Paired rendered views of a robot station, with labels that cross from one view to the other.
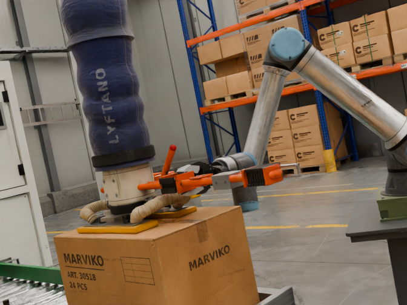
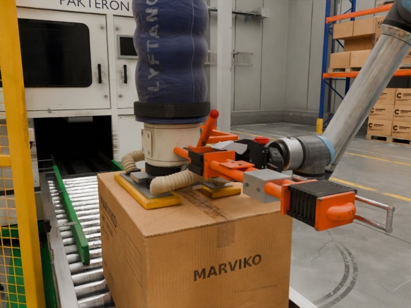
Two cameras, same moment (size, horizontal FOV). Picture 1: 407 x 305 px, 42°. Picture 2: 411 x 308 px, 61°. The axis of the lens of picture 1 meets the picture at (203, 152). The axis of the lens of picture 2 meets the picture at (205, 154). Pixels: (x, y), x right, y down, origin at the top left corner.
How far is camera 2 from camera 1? 0.92 m
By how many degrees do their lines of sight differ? 20
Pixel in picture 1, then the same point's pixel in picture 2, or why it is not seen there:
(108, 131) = (150, 75)
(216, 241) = (244, 247)
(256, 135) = (345, 117)
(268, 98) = (375, 72)
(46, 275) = not seen: hidden behind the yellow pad
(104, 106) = (150, 42)
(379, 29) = not seen: outside the picture
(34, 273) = not seen: hidden behind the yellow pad
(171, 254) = (169, 258)
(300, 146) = (399, 121)
